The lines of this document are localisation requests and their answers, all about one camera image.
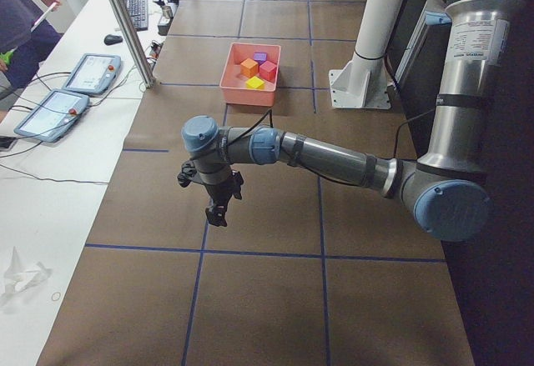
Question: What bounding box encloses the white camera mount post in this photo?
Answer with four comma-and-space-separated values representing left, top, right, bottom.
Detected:
329, 0, 403, 110

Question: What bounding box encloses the near teach pendant tablet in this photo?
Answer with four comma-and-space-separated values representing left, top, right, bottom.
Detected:
13, 89, 89, 143

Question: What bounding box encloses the black computer mouse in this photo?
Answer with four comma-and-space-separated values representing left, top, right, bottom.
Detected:
103, 34, 123, 46

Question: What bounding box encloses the small metal cup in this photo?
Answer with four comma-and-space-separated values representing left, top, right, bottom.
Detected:
161, 5, 174, 19

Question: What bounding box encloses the purple foam block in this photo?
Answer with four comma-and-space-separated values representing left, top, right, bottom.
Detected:
253, 52, 268, 65

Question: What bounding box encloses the person in purple shirt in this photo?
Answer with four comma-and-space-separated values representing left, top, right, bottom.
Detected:
1, 0, 61, 89

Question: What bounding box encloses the wrist black camera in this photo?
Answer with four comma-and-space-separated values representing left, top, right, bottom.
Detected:
177, 161, 203, 188

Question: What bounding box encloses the aluminium frame post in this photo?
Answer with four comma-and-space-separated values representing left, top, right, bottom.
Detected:
109, 0, 155, 88

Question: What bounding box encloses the orange foam block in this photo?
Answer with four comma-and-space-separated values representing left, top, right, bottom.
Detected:
240, 58, 259, 78

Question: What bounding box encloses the far teach pendant tablet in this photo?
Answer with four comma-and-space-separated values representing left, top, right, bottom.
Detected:
63, 53, 122, 95

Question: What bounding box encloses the teach pendant tablet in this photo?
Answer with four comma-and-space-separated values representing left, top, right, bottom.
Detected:
63, 53, 122, 95
13, 89, 89, 143

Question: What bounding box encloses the black keyboard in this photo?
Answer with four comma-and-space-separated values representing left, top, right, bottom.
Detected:
124, 0, 149, 31

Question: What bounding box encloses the red foam block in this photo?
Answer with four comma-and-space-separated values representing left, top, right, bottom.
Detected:
259, 60, 278, 83

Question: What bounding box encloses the crumpled white paper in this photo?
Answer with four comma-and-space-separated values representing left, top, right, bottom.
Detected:
1, 247, 53, 307

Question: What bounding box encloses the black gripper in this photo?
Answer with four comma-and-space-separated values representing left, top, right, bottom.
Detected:
204, 170, 243, 227

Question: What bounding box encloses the pink plastic bin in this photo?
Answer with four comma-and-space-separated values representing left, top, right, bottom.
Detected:
219, 43, 281, 108

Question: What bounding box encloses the yellow foam block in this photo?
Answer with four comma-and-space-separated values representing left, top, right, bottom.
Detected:
245, 76, 265, 90

